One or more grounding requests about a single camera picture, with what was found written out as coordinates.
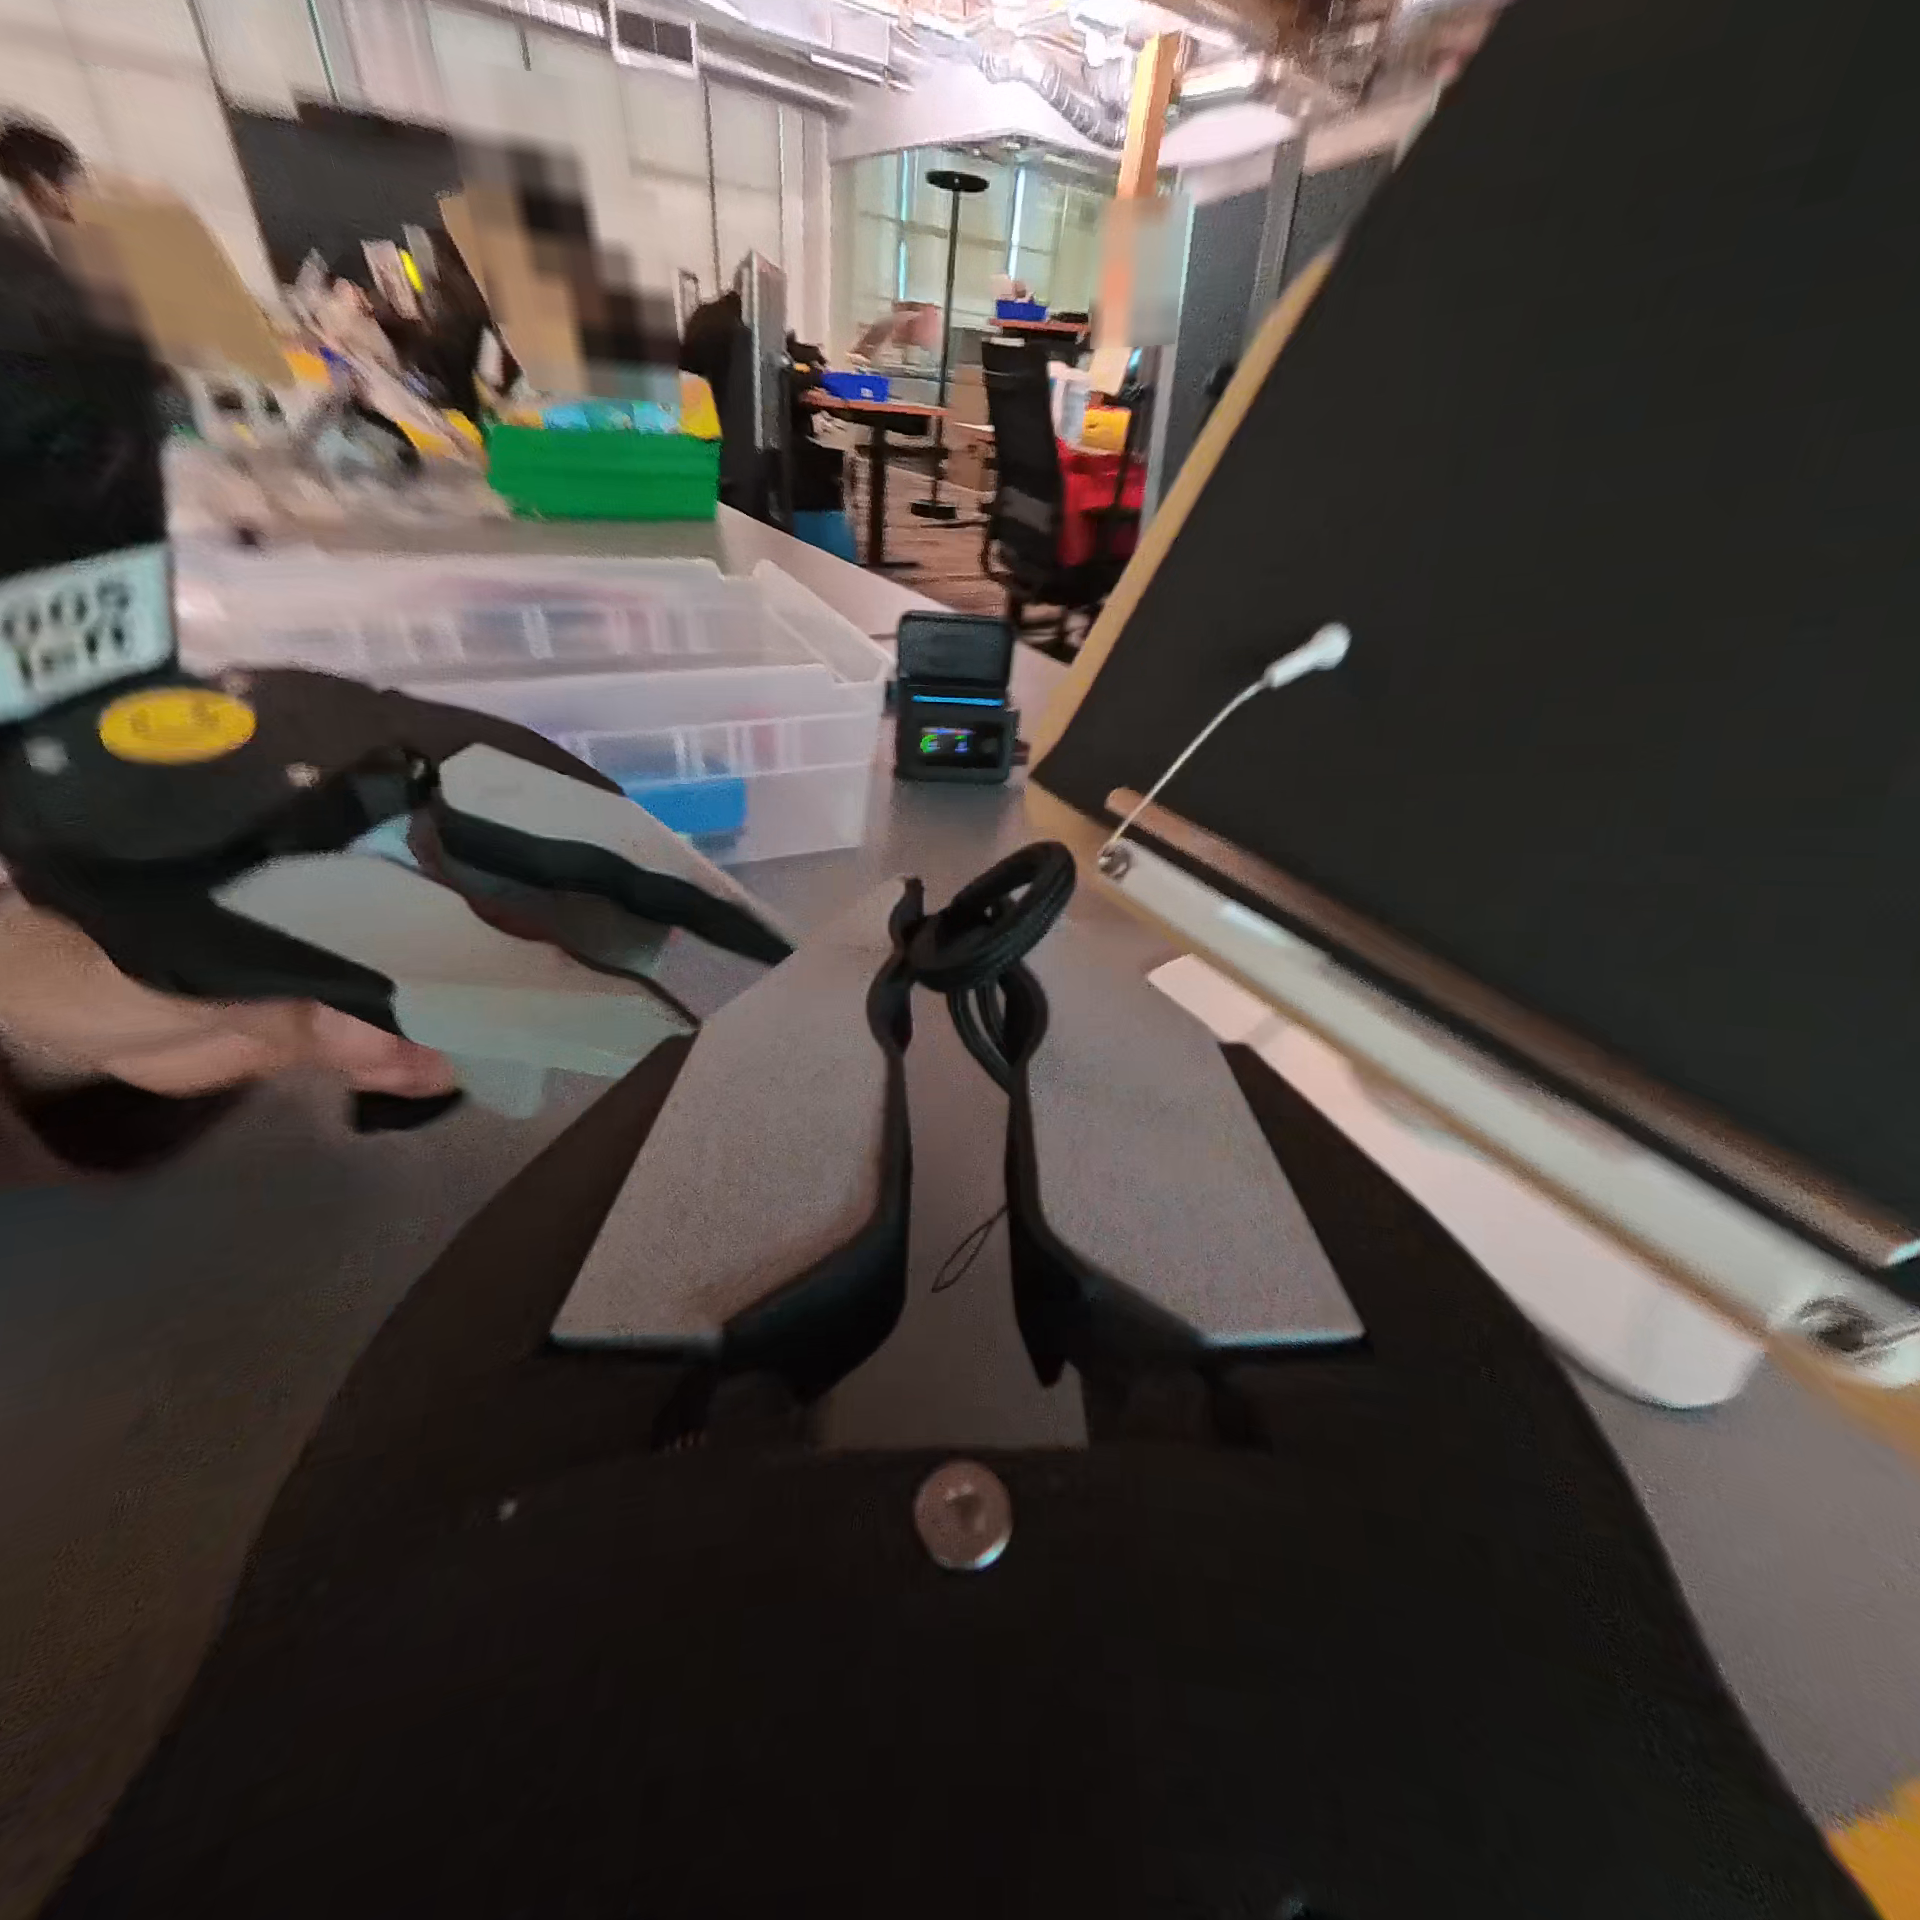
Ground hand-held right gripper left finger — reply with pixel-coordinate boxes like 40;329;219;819
555;873;922;1408

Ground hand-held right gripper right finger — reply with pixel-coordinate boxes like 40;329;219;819
1000;899;1363;1383

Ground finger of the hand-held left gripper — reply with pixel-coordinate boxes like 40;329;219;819
428;742;796;967
219;856;700;1121

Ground clear plastic bin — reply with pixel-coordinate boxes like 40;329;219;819
170;546;895;866

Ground black braided cord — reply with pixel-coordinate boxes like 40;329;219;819
888;842;1079;1295

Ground yellow plastic bin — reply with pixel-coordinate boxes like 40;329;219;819
1827;1819;1920;1920

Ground blue foam block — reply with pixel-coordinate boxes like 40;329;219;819
639;779;751;846

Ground green plastic bin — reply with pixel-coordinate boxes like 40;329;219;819
484;425;727;527

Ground black charger with display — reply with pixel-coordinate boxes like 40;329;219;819
895;611;1020;782

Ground wooden desk with black legs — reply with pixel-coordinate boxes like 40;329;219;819
801;396;962;570

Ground black office chair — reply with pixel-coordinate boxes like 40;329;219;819
979;336;1140;623

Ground red storage bins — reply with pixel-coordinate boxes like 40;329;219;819
1059;441;1156;570

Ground black floor lamp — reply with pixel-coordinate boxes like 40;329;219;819
913;170;995;527

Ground bright paned window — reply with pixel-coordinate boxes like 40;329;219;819
835;147;1127;343

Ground black wood-edged display panel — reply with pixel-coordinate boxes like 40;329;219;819
1028;0;1920;1464

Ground thin metal wire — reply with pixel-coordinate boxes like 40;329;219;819
1105;623;1355;873

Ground silver air duct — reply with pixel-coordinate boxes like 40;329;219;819
962;16;1140;155

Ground wooden post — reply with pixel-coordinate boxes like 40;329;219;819
1116;27;1188;203

